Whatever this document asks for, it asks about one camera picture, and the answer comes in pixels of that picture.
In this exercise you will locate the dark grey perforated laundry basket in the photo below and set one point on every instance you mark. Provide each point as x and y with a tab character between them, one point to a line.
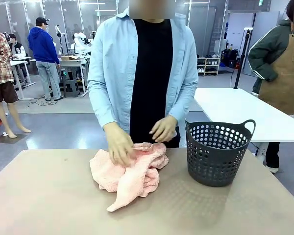
213	161

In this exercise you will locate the person in brown apron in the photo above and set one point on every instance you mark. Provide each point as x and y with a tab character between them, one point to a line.
281	73

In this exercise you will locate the beige mannequin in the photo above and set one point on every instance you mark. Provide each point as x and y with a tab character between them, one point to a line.
12	115

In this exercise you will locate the pink terry towel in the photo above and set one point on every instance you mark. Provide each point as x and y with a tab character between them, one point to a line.
137	176

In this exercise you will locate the grey step stool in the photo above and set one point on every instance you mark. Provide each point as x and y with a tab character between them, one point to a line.
70	88

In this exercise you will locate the mannequin base plate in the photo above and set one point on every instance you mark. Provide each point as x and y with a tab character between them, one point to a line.
8	139

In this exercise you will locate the person's right hand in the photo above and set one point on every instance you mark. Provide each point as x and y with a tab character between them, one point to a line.
118	144

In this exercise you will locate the black and blue storage crates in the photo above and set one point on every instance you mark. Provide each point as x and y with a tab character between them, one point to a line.
230	58

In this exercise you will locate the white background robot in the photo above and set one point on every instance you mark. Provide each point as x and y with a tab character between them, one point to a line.
81	41

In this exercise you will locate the cardboard box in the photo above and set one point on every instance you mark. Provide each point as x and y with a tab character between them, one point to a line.
69	58

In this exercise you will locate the person's right forearm blue sleeve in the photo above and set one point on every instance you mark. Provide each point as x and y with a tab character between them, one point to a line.
103	105

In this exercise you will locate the wooden shoe shelf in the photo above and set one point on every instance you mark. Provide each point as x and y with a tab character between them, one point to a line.
208	66

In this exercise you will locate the grey workbench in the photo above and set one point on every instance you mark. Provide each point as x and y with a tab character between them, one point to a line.
76	64

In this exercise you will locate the white side table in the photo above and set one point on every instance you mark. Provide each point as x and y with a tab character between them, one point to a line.
240	110

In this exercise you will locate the black tripod pole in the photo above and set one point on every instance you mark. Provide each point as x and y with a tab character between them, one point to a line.
241	61

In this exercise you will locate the white standing desk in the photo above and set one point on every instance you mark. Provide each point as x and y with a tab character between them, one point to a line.
20	71

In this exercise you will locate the person in blue hoodie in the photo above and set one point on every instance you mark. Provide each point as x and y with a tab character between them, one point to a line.
44	49

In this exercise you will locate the red plaid shirt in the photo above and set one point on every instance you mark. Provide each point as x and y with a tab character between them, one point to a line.
0	58

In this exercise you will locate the person's left forearm blue sleeve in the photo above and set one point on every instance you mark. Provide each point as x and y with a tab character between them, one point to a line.
183	98

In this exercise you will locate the brown shorts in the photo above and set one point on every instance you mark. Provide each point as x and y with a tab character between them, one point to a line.
2	93

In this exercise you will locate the person in light blue shirt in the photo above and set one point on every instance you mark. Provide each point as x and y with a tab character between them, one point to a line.
152	73

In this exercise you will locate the seated person in varsity jacket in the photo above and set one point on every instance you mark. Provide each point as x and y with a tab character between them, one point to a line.
17	47

